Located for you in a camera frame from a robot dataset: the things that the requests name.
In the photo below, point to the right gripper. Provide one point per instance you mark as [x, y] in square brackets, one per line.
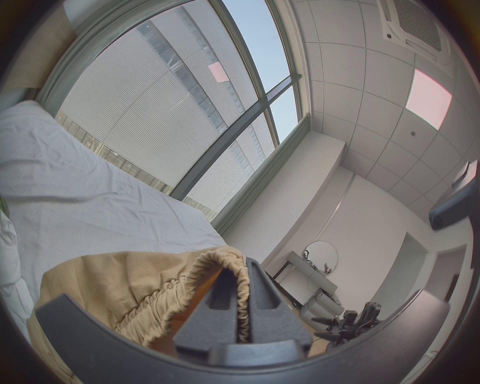
[347, 328]

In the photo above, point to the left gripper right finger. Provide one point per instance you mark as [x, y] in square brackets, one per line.
[285, 326]

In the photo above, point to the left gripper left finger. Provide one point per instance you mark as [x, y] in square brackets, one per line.
[195, 330]

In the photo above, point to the beige shorts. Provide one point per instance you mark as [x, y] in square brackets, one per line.
[112, 285]

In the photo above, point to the white dressing table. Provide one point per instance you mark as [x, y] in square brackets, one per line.
[311, 272]

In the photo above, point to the white garment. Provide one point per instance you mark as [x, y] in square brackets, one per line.
[9, 258]

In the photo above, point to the window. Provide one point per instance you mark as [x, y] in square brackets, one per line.
[157, 112]

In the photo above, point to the green garment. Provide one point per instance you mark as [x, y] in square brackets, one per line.
[2, 206]

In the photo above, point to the square ceiling light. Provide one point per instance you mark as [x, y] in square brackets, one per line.
[429, 99]

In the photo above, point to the ceiling air conditioner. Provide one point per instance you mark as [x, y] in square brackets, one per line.
[416, 26]

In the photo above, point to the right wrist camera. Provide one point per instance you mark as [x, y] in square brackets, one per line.
[373, 310]

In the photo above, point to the round wall mirror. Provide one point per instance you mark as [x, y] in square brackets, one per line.
[324, 255]

